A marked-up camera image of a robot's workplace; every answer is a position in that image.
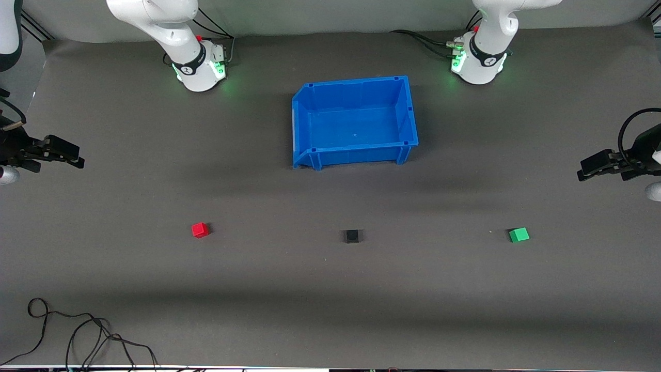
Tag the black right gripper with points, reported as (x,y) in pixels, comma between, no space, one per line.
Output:
(12,146)

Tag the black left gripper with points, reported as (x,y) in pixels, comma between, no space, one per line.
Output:
(642,151)

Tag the small green cube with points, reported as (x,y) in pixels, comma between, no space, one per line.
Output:
(519,235)

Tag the small red cube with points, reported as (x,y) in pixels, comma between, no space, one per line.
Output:
(200,230)

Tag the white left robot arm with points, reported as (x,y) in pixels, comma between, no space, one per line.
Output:
(483,62)

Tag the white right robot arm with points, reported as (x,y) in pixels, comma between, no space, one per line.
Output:
(170,31)

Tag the small black cube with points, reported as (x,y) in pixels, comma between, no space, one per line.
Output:
(352,236)

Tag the blue plastic storage bin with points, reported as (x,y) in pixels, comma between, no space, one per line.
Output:
(356,124)

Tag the dark grey table mat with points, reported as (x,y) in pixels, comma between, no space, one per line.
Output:
(330,310)

